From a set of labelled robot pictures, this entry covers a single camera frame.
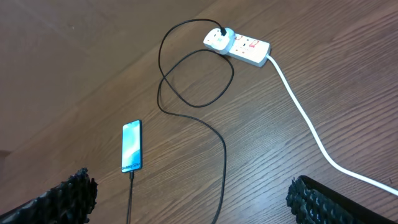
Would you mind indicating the Samsung Galaxy smartphone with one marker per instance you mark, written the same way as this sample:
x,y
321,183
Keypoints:
x,y
131,156

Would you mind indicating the white power extension strip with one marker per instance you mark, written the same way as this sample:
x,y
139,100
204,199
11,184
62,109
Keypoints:
x,y
246,49

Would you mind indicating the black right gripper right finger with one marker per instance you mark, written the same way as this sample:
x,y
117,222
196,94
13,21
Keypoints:
x,y
313,202

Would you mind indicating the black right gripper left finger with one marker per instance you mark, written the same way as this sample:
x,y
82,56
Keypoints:
x,y
68,203

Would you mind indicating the white charger plug adapter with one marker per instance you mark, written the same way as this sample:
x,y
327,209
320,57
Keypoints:
x,y
223,43

